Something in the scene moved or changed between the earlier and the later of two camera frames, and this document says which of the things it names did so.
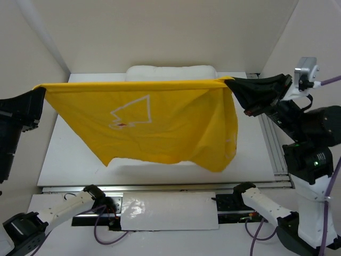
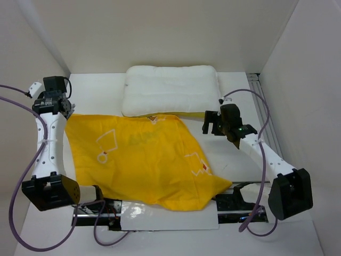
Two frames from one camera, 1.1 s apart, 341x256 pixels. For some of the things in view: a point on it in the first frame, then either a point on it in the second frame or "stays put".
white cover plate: x=169 y=210 stays put
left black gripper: x=25 y=109 → x=71 y=111
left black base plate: x=113 y=221 stays put
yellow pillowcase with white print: x=191 y=121 → x=148 y=161
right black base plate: x=232 y=209 stays put
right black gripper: x=257 y=92 → x=211 y=117
